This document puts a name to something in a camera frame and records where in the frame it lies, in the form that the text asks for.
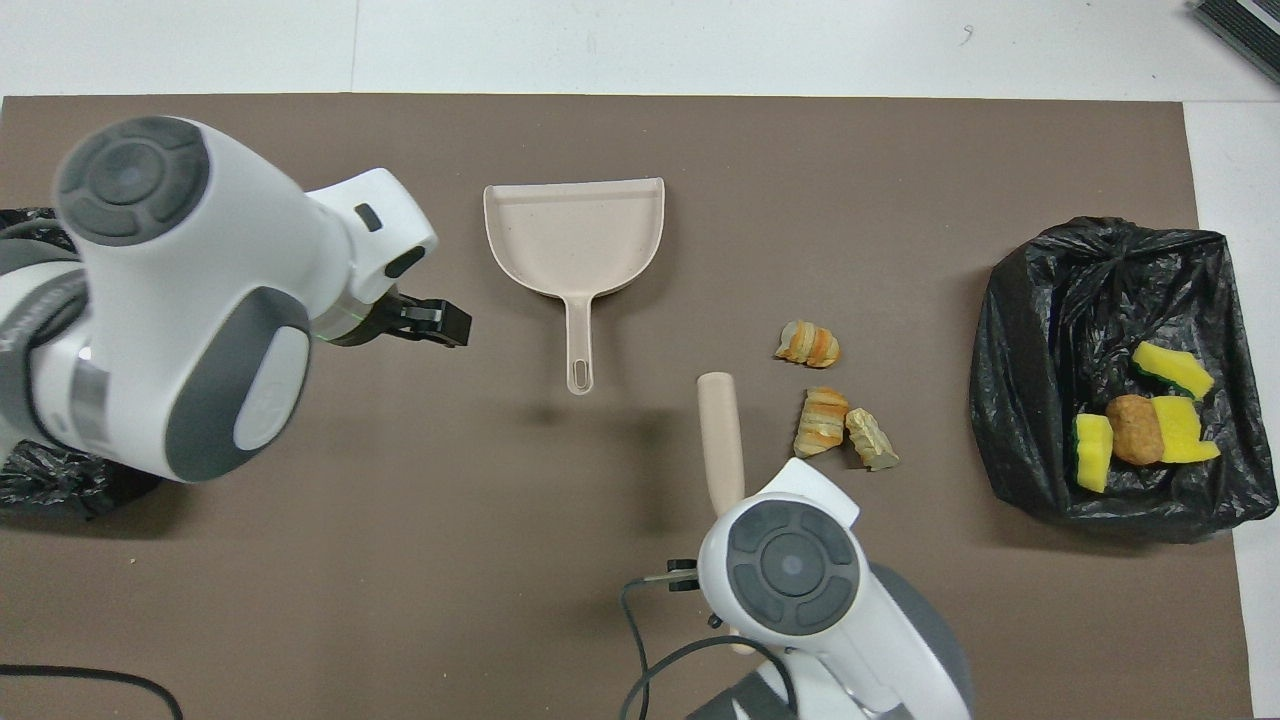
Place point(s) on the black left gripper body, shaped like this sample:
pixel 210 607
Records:
pixel 370 322

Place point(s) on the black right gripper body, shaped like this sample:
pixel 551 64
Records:
pixel 685 575

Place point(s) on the beige hand brush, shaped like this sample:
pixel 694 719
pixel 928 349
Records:
pixel 720 430

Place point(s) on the beige plastic dustpan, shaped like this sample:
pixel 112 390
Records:
pixel 570 240

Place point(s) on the long orange croissant piece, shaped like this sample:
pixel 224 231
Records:
pixel 822 422

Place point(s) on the pale croissant piece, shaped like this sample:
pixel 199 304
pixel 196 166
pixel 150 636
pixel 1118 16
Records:
pixel 870 440

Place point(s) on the orange striped croissant piece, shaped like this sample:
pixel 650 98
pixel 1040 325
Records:
pixel 808 345

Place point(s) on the small yellow sponge piece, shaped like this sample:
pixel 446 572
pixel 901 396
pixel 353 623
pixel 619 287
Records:
pixel 1094 455

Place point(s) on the brown toy bread roll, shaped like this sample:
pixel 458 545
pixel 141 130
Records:
pixel 1135 428

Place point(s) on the L-shaped yellow green sponge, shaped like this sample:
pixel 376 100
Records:
pixel 1185 430

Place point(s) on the yellow green sponge piece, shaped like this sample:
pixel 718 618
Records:
pixel 1172 368

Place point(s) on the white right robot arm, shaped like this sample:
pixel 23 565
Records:
pixel 800 570

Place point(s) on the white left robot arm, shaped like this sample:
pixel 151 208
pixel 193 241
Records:
pixel 200 300

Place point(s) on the crumpled black trash bag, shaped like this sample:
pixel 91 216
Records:
pixel 1060 350

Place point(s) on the brown table mat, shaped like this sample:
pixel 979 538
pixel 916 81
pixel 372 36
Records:
pixel 800 200

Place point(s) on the grey striped device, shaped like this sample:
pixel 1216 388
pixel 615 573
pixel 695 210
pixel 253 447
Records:
pixel 1245 25

